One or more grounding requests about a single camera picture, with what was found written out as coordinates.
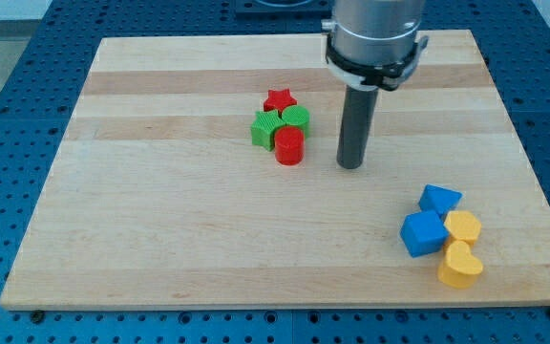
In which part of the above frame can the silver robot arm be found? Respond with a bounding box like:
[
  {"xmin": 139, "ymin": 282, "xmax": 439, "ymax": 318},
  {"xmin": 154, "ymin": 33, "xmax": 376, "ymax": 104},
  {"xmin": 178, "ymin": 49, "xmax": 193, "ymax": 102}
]
[{"xmin": 322, "ymin": 0, "xmax": 429, "ymax": 92}]

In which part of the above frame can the red cylinder block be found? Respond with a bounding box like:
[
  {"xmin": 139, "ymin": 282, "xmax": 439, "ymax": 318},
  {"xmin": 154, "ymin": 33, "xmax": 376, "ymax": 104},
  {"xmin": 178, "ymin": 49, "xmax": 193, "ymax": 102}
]
[{"xmin": 274, "ymin": 126, "xmax": 305, "ymax": 165}]

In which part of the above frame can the green star block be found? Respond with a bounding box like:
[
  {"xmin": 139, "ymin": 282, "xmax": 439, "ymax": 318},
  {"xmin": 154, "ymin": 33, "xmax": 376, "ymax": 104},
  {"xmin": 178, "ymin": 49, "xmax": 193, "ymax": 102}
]
[{"xmin": 250, "ymin": 110, "xmax": 286, "ymax": 151}]

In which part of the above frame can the green cylinder block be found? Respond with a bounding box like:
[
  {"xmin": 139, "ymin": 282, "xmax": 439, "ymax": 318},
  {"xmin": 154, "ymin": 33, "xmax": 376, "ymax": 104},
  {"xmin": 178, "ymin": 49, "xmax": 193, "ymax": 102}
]
[{"xmin": 281, "ymin": 105, "xmax": 310, "ymax": 138}]

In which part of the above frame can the red star block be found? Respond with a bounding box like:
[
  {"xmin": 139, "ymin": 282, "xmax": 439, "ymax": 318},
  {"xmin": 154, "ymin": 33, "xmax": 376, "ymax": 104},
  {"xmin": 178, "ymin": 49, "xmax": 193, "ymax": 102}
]
[{"xmin": 263, "ymin": 88, "xmax": 298, "ymax": 114}]

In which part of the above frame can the wooden board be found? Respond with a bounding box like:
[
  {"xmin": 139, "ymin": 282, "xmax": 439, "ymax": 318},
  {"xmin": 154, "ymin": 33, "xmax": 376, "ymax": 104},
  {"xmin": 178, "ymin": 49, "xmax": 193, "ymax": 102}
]
[{"xmin": 0, "ymin": 30, "xmax": 550, "ymax": 311}]

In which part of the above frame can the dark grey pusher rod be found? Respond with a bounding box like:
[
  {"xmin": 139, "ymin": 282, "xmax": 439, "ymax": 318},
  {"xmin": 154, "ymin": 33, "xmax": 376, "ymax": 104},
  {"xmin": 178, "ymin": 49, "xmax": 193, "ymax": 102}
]
[{"xmin": 336, "ymin": 86, "xmax": 378, "ymax": 169}]

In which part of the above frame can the blue cube block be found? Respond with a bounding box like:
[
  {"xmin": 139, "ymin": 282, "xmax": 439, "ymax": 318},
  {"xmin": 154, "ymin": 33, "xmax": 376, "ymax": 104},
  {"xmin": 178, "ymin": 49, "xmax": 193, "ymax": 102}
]
[{"xmin": 400, "ymin": 210, "xmax": 449, "ymax": 258}]

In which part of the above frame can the blue triangle block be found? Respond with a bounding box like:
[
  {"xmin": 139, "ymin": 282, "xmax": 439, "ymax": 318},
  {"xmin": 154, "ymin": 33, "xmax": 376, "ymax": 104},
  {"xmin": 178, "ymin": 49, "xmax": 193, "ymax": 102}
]
[{"xmin": 418, "ymin": 184, "xmax": 463, "ymax": 217}]

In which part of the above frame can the yellow hexagon block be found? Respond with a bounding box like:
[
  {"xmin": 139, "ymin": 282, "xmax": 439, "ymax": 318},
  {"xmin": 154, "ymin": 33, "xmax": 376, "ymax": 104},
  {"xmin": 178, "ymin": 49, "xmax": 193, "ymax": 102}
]
[{"xmin": 444, "ymin": 210, "xmax": 482, "ymax": 248}]

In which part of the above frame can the yellow heart block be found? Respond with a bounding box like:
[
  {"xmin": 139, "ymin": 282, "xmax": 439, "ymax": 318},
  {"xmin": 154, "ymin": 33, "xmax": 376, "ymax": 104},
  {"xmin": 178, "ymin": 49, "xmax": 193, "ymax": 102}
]
[{"xmin": 437, "ymin": 240, "xmax": 484, "ymax": 289}]

